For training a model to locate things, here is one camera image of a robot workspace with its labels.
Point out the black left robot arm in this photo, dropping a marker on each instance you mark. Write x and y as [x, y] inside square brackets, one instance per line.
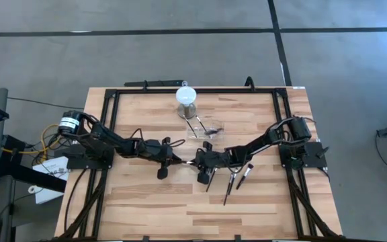
[113, 139]

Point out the white dome table lamp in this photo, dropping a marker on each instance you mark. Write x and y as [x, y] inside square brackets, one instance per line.
[186, 95]

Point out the fluffy powder makeup brush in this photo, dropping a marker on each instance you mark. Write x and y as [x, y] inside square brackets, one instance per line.
[245, 175]

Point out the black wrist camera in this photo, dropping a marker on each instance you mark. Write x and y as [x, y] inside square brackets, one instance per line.
[153, 146]
[215, 157]

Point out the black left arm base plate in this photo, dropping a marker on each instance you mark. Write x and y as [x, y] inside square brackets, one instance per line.
[79, 163]

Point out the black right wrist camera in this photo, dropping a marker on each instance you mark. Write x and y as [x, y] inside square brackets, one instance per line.
[215, 157]

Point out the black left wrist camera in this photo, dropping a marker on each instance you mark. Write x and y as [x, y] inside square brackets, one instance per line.
[153, 146]

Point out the clear acrylic brush organizer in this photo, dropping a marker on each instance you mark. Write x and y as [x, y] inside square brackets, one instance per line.
[215, 124]

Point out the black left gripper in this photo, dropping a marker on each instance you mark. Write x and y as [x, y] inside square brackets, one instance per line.
[166, 155]

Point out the black aluminium table frame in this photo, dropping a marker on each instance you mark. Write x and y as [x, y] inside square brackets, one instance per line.
[213, 90]

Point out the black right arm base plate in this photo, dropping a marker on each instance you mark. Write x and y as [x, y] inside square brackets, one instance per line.
[314, 154]

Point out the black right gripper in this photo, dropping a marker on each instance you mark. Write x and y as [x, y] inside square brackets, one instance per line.
[203, 161]

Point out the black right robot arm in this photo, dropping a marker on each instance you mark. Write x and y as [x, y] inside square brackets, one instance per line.
[260, 141]

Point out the white paper sheet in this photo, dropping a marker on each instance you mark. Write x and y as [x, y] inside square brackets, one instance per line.
[54, 166]

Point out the black flat bar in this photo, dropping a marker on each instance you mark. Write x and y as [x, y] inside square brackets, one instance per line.
[153, 83]

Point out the silver-ferrule black makeup brush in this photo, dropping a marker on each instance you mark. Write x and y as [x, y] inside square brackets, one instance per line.
[232, 183]
[188, 163]

